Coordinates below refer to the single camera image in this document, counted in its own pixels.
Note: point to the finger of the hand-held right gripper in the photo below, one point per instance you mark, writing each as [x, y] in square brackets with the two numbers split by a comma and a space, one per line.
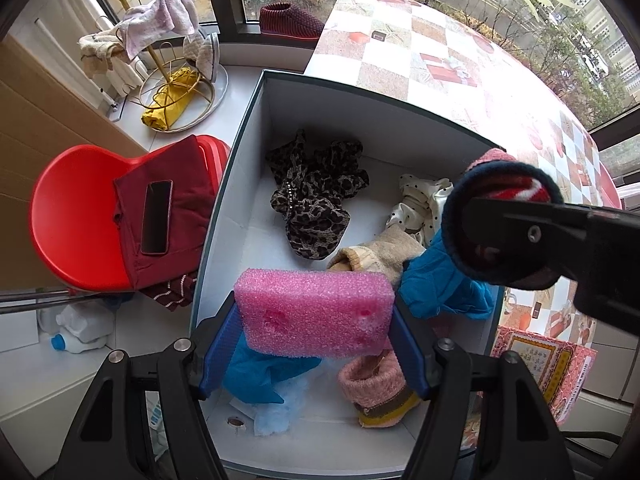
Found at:
[535, 232]

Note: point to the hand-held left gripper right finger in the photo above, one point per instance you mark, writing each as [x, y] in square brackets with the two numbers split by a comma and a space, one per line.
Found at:
[407, 345]

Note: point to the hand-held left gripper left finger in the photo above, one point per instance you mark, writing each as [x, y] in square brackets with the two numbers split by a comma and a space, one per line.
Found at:
[220, 340]

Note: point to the teal blue knit scarf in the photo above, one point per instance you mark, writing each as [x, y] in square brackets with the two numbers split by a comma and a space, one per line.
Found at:
[440, 285]
[250, 370]

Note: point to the pink striped knit sock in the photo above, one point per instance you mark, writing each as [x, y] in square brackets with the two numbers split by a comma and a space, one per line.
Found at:
[370, 385]

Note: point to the navy pink knit sock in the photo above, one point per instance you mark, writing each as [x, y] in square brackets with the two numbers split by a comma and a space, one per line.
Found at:
[500, 180]

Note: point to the beige knit sock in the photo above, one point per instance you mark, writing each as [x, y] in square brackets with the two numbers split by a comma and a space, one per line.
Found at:
[385, 255]

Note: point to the pink foam sponge with holes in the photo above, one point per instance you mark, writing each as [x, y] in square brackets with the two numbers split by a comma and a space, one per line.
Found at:
[310, 310]

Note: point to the light blue fluffy cloth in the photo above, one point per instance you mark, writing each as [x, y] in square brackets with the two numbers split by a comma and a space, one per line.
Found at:
[285, 410]

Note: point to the white polka dot scrunchie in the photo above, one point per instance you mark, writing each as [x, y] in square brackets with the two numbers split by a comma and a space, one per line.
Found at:
[415, 200]

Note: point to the leopard print scrunchie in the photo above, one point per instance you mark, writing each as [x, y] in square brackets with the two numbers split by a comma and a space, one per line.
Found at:
[310, 200]

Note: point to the grey cardboard box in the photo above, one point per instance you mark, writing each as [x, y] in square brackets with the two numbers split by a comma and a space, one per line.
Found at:
[325, 120]

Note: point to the white blue printed packet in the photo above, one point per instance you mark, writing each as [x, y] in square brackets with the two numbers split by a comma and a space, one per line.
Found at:
[157, 420]

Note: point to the red patterned paper box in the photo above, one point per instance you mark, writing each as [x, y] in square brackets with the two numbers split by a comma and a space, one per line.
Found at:
[540, 360]

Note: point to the white jug with blue cap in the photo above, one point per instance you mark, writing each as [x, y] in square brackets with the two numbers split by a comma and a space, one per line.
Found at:
[82, 327]

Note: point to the black smartphone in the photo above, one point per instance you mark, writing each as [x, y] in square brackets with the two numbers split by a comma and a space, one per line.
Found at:
[156, 217]

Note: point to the maroon sweater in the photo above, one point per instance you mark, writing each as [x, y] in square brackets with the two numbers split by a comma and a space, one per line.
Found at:
[190, 195]

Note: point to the checkered printed tablecloth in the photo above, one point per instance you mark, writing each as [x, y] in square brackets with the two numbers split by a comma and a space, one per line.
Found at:
[450, 85]

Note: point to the metal tube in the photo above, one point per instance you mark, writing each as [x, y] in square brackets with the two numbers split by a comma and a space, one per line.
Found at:
[30, 300]

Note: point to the red plastic chair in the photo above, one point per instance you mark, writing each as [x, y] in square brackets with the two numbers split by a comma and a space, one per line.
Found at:
[70, 210]

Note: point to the yellow folded umbrella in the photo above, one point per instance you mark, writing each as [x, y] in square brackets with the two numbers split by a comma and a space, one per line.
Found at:
[167, 105]

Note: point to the grey quilted slipper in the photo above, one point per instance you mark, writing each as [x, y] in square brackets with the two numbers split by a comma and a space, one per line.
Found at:
[200, 55]

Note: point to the cream cloth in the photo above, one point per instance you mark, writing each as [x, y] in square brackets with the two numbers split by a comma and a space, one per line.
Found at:
[97, 47]

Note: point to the maroon knit slipper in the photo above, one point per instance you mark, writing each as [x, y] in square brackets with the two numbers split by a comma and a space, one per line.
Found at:
[290, 20]

